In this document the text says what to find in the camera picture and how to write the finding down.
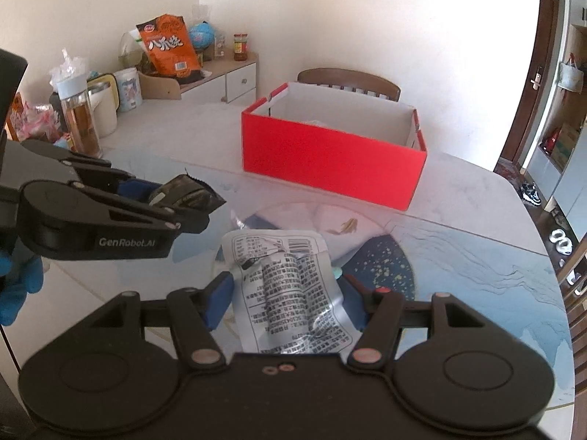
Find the small white drawer cabinet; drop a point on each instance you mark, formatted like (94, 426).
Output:
(238, 82)

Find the pink plastic bag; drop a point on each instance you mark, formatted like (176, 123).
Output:
(36, 121)

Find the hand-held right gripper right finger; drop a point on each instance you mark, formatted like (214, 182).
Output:
(357, 305)

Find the dark foil packet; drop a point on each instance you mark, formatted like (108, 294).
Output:
(188, 192)

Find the small blue globe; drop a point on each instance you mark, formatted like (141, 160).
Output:
(202, 35)

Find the white kettle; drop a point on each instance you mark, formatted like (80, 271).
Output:
(104, 110)

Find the red bag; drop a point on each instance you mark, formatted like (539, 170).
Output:
(550, 141)

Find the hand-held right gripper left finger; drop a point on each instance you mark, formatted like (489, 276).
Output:
(220, 302)

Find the white printed packet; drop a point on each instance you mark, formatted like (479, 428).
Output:
(284, 284)

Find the white printed jar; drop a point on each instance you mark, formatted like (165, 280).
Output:
(128, 91)

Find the red cardboard box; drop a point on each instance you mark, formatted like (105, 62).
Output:
(330, 169)

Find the black sneakers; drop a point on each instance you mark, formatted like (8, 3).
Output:
(531, 193)

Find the wooden desk stand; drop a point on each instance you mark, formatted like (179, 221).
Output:
(158, 88)

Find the dark wooden door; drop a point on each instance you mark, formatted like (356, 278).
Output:
(527, 101)

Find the clear bag with green contents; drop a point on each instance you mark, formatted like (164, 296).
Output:
(130, 57)

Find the person's left hand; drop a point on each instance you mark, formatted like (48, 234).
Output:
(20, 284)

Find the glass tea bottle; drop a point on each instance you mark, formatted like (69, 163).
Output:
(82, 128)

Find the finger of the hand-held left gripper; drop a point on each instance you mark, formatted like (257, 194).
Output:
(137, 191)
(151, 217)

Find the wooden chair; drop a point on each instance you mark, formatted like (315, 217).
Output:
(348, 79)

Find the white slippers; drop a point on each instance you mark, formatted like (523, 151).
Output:
(562, 242)

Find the orange snack bag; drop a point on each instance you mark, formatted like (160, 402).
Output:
(167, 48)

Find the hanging tote bag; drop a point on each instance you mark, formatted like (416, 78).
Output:
(571, 75)

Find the crumpled clear plastic bag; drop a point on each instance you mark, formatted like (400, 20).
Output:
(69, 66)

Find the sauce jar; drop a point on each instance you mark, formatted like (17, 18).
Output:
(241, 48)

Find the small clear container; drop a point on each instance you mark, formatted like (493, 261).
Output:
(220, 46)

